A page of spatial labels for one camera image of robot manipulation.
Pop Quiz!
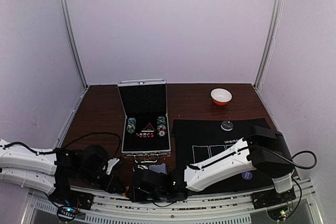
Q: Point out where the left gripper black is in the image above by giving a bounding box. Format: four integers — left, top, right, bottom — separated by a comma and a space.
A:
79, 165, 126, 194

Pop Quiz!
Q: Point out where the blue playing card deck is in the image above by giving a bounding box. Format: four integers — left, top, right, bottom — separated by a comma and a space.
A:
149, 163, 167, 175

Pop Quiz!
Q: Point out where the clear acrylic dealer button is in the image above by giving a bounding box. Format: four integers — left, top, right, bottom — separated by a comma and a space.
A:
220, 121, 234, 131

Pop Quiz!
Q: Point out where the purple small blind button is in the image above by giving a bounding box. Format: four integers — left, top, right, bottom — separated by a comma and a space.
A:
241, 171, 253, 180

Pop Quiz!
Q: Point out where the orange big blind button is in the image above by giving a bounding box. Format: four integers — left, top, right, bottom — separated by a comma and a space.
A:
123, 186, 130, 199

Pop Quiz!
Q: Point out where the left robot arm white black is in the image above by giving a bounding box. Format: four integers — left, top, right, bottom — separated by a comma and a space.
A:
1, 140, 125, 205

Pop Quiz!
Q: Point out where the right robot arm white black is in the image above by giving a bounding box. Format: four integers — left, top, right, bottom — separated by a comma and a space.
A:
125, 126, 317, 204

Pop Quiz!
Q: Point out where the red dice row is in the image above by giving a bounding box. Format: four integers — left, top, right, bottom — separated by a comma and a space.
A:
136, 132, 155, 138

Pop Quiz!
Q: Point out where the left round circuit board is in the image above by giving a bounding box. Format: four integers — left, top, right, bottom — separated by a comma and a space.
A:
56, 206, 79, 222

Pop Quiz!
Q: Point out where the round circuit board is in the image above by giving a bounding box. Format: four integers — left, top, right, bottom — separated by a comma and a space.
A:
267, 206, 294, 222
56, 206, 79, 222

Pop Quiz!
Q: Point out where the aluminium poker case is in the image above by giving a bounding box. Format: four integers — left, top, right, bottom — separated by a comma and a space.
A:
117, 78, 171, 165

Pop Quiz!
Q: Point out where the black triangular all-in button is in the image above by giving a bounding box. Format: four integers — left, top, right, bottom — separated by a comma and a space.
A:
141, 123, 155, 133

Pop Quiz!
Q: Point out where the left chip stack in case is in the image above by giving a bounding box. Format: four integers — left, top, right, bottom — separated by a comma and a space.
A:
127, 118, 137, 134

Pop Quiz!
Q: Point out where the chip stack in case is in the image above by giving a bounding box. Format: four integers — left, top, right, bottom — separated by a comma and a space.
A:
127, 118, 137, 134
157, 116, 167, 137

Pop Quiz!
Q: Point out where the black poker mat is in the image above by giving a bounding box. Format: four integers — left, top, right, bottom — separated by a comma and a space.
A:
173, 119, 274, 194

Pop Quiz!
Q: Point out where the right chip stack in case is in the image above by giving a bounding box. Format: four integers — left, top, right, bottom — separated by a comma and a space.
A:
157, 116, 167, 137

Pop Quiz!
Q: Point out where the orange white bowl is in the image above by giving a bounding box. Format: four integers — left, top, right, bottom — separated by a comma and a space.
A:
211, 88, 232, 106

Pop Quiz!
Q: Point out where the right round circuit board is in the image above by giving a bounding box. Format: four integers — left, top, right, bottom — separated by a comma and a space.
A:
267, 206, 294, 222

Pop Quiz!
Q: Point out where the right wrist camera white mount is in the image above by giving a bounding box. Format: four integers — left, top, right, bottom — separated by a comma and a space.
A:
136, 165, 149, 170

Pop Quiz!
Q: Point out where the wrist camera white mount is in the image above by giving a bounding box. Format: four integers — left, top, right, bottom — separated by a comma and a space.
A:
136, 165, 149, 170
104, 158, 122, 175

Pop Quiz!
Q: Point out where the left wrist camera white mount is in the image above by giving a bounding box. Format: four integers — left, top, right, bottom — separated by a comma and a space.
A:
104, 158, 122, 175

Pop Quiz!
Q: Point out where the front aluminium rail base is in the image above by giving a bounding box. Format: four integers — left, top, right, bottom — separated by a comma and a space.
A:
20, 177, 326, 223

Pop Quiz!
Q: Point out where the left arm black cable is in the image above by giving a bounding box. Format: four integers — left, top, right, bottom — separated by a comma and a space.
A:
0, 132, 123, 156

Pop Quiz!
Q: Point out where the left aluminium frame post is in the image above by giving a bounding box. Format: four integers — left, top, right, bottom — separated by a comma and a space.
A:
60, 0, 88, 89

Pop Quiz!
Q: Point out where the aluminium frame post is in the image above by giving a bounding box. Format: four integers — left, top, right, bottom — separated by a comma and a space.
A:
254, 0, 284, 90
60, 0, 88, 89

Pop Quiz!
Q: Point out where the right aluminium frame post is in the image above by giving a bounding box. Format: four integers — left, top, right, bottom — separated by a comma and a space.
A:
254, 0, 284, 90

